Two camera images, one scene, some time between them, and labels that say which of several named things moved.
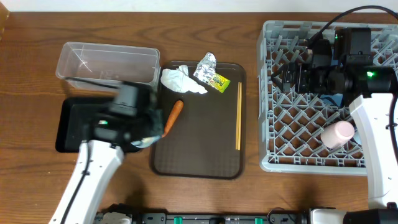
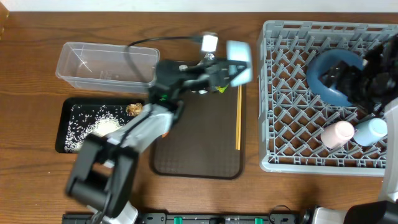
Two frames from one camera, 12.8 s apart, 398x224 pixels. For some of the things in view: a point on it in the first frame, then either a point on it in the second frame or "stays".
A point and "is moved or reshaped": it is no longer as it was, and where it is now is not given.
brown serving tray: (206, 139) stays
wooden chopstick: (239, 115) stays
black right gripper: (302, 71) → (351, 74)
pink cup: (336, 134) stays
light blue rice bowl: (146, 142) is moved or reshaped
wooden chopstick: (237, 136) stays
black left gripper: (160, 116) → (216, 73)
